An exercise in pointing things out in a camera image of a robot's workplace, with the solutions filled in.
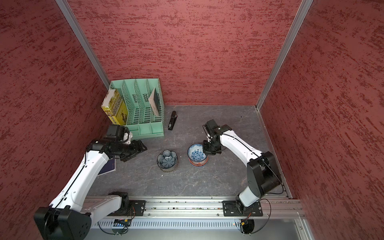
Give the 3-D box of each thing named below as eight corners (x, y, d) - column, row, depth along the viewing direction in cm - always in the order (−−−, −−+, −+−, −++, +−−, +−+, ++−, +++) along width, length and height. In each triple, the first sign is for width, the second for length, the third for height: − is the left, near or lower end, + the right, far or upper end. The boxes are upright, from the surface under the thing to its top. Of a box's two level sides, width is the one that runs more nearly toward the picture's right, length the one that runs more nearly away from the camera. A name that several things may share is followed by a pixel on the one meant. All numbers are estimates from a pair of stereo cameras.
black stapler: (168, 130, 108) (168, 125, 104) (173, 115, 117) (172, 110, 113) (173, 130, 108) (172, 126, 104) (177, 115, 117) (177, 111, 113)
